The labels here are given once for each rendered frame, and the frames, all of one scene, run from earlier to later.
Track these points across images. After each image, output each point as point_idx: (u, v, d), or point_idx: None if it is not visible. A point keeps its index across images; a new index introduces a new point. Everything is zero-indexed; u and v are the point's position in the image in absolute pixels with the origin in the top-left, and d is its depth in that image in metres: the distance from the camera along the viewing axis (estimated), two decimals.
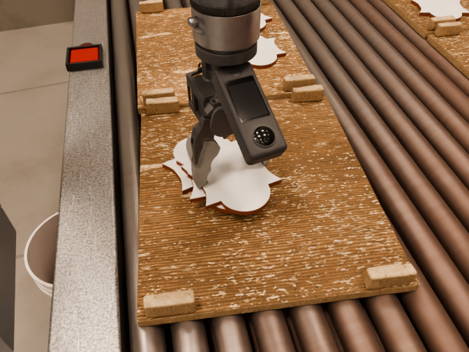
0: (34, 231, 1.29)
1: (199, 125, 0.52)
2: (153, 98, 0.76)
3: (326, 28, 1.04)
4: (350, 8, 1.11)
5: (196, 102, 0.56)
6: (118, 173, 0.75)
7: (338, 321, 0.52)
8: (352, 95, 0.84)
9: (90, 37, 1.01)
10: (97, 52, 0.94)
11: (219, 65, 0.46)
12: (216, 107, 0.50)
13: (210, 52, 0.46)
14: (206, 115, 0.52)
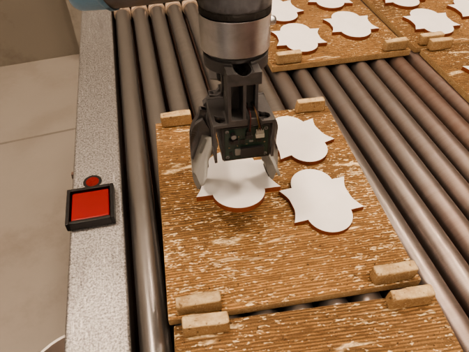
0: None
1: None
2: (192, 316, 0.52)
3: (403, 149, 0.80)
4: (427, 114, 0.88)
5: (266, 136, 0.51)
6: None
7: None
8: (464, 281, 0.61)
9: (97, 165, 0.78)
10: (107, 200, 0.70)
11: None
12: None
13: None
14: None
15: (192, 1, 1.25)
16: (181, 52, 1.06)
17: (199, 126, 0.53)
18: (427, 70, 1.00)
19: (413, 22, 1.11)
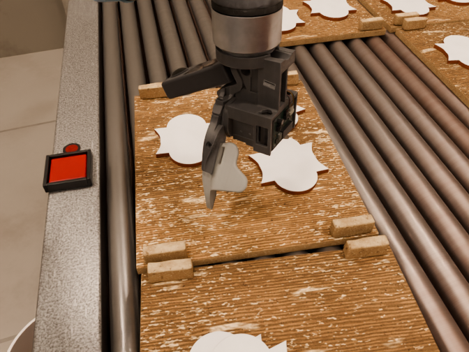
0: (14, 341, 1.08)
1: None
2: (158, 262, 0.55)
3: (372, 119, 0.83)
4: (398, 88, 0.91)
5: None
6: None
7: None
8: (421, 236, 0.64)
9: (77, 134, 0.81)
10: (84, 164, 0.73)
11: None
12: None
13: None
14: None
15: None
16: (163, 33, 1.09)
17: (220, 134, 0.51)
18: (401, 49, 1.03)
19: (390, 3, 1.14)
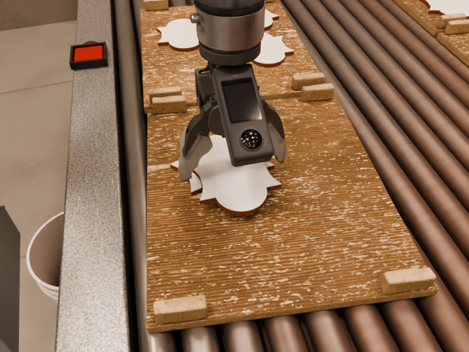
0: (36, 232, 1.27)
1: (197, 116, 0.52)
2: (160, 98, 0.74)
3: (333, 26, 1.02)
4: (358, 6, 1.10)
5: (202, 98, 0.57)
6: (124, 174, 0.73)
7: (354, 327, 0.50)
8: (362, 93, 0.83)
9: (93, 35, 1.00)
10: (101, 51, 0.92)
11: (218, 63, 0.47)
12: (214, 105, 0.51)
13: (209, 50, 0.46)
14: (206, 112, 0.52)
15: None
16: None
17: (267, 107, 0.55)
18: None
19: None
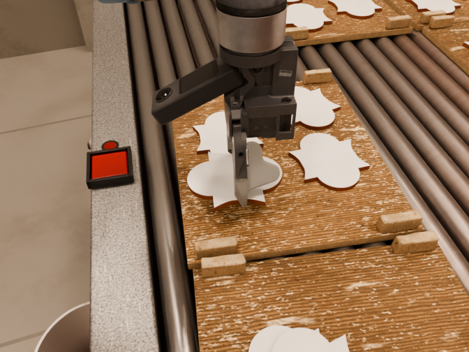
0: (42, 338, 1.08)
1: None
2: (211, 258, 0.56)
3: (406, 116, 0.84)
4: (430, 86, 0.91)
5: None
6: None
7: None
8: (465, 232, 0.64)
9: (114, 131, 0.81)
10: (125, 160, 0.73)
11: None
12: None
13: None
14: None
15: None
16: (190, 31, 1.10)
17: (246, 140, 0.51)
18: (429, 47, 1.03)
19: (415, 2, 1.14)
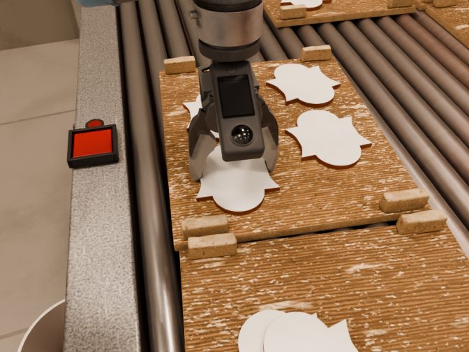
0: (28, 332, 1.04)
1: (196, 116, 0.53)
2: (199, 237, 0.51)
3: (410, 95, 0.79)
4: (434, 64, 0.86)
5: None
6: None
7: None
8: None
9: (99, 110, 0.76)
10: (109, 139, 0.69)
11: (214, 59, 0.47)
12: (211, 102, 0.51)
13: (207, 46, 0.47)
14: (204, 109, 0.53)
15: None
16: (183, 10, 1.05)
17: (266, 111, 0.55)
18: (433, 26, 0.99)
19: None
